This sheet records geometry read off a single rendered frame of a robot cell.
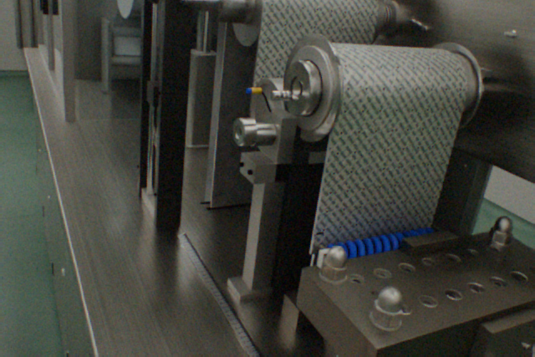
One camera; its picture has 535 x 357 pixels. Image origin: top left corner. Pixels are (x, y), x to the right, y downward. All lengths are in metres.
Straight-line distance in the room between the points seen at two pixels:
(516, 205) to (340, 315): 3.20
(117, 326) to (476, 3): 0.76
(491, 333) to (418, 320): 0.10
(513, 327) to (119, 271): 0.59
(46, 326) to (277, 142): 1.65
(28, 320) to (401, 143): 1.80
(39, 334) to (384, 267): 1.67
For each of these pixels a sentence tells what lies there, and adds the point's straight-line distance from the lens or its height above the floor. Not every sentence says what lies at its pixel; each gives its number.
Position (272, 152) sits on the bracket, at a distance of 0.71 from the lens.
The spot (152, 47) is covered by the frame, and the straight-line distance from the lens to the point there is 0.98.
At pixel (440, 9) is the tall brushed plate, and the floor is 1.37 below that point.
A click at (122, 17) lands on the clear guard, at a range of 1.57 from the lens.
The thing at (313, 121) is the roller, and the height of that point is 1.21.
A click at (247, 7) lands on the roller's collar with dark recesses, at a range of 0.86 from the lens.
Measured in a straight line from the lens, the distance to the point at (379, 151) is 0.71.
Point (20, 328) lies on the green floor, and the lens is 2.21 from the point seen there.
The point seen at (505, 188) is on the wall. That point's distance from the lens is 3.79.
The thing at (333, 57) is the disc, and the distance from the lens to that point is 0.63.
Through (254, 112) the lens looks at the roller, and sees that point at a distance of 0.84.
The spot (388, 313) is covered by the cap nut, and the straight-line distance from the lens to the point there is 0.59.
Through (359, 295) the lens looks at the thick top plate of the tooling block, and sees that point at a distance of 0.64.
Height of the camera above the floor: 1.39
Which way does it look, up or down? 21 degrees down
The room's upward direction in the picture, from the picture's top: 7 degrees clockwise
